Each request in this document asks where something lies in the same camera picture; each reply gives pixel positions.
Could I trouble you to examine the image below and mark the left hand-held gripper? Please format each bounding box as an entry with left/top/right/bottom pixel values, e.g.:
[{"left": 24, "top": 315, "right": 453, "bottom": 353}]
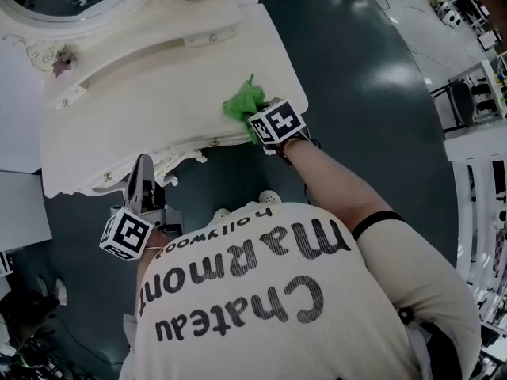
[{"left": 98, "top": 153, "right": 184, "bottom": 261}]

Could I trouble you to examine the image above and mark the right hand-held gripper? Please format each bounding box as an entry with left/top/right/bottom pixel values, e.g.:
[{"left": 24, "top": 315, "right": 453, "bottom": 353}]
[{"left": 247, "top": 97, "right": 313, "bottom": 166}]

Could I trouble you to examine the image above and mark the green cloth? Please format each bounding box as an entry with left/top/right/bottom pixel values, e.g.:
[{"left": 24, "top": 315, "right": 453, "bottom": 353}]
[{"left": 222, "top": 73, "right": 267, "bottom": 145}]

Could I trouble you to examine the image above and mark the person's left forearm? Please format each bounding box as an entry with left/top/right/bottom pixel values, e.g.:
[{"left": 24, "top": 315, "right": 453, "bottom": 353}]
[{"left": 144, "top": 231, "right": 167, "bottom": 255}]

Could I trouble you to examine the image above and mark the person's right forearm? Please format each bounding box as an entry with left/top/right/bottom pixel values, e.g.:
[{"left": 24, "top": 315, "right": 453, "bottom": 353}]
[{"left": 283, "top": 136, "right": 409, "bottom": 245}]

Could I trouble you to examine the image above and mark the white dressing table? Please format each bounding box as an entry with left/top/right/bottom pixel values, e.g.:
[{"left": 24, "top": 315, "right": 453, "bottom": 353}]
[{"left": 39, "top": 2, "right": 310, "bottom": 200}]

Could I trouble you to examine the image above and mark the pink artificial flower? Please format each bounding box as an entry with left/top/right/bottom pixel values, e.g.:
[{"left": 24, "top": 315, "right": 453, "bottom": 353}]
[{"left": 51, "top": 44, "right": 79, "bottom": 78}]

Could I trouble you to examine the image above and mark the black metal chair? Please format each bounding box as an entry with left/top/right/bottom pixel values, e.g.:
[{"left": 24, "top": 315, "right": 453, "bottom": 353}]
[{"left": 429, "top": 80, "right": 477, "bottom": 133}]

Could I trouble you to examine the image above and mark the white cabinet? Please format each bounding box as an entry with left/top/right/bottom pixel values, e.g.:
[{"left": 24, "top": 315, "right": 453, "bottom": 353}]
[{"left": 443, "top": 119, "right": 507, "bottom": 324}]

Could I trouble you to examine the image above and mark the white round device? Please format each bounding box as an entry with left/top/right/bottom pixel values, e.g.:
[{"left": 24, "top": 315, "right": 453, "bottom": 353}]
[{"left": 440, "top": 9, "right": 463, "bottom": 28}]

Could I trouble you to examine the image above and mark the white metal shelf rack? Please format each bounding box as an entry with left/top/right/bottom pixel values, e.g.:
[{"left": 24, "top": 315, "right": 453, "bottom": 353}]
[{"left": 449, "top": 51, "right": 507, "bottom": 128}]

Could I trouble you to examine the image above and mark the person's cream printed t-shirt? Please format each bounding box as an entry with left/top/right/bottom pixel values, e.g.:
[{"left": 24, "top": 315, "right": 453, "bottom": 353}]
[{"left": 118, "top": 202, "right": 482, "bottom": 380}]

